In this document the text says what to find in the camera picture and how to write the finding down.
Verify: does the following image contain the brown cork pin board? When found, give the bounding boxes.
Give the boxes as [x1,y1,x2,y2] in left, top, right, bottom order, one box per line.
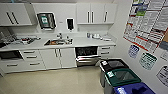
[159,29,168,52]

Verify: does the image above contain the stainless steel sink basin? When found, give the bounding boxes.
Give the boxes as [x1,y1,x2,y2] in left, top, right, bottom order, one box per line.
[43,38,74,47]

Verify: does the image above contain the white narrow drawer cabinet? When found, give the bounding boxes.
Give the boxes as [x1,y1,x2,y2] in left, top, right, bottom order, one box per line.
[97,44,116,62]

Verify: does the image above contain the black coffee machine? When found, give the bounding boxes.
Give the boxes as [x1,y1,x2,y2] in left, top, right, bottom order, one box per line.
[0,28,12,48]

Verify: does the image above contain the large white wall poster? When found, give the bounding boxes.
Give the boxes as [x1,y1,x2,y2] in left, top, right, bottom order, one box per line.
[122,0,168,55]

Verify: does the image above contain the white upper cabinet small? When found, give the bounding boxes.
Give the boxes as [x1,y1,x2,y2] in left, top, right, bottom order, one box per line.
[0,2,34,27]

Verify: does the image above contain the black cabinet door handle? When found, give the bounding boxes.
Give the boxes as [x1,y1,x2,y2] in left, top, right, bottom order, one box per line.
[86,11,91,24]
[90,11,95,24]
[103,11,109,23]

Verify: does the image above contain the stainless steel dishwasher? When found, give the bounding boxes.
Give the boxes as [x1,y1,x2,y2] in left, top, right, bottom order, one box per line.
[74,45,102,68]

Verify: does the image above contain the chrome sink faucet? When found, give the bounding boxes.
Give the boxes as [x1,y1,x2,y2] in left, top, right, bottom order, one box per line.
[56,31,64,40]

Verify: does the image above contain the white upper cabinet black handles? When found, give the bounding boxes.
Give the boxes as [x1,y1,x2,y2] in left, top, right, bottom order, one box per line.
[75,2,119,25]

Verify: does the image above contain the black wall soap dispenser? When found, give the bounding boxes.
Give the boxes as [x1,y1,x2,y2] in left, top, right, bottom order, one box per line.
[66,17,75,31]

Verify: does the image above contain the blue dish soap bottle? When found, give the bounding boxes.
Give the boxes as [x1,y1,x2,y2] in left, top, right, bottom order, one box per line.
[86,31,92,39]

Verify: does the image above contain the small wall paper notices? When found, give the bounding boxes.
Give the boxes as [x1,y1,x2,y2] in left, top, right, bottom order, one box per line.
[127,43,168,88]

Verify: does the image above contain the steel paper towel dispenser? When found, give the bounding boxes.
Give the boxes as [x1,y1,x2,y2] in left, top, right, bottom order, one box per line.
[36,12,57,32]

